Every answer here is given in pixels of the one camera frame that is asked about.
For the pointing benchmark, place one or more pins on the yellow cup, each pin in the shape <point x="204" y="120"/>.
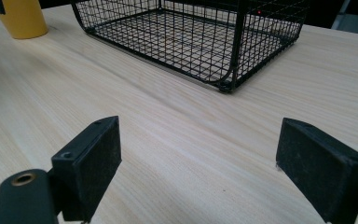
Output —
<point x="23" y="18"/>

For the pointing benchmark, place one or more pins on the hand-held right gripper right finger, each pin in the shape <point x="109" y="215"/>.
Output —
<point x="320" y="168"/>

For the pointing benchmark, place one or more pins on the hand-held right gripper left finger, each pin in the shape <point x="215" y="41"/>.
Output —
<point x="87" y="168"/>

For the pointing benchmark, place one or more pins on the grey stand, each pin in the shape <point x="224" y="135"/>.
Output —
<point x="354" y="21"/>

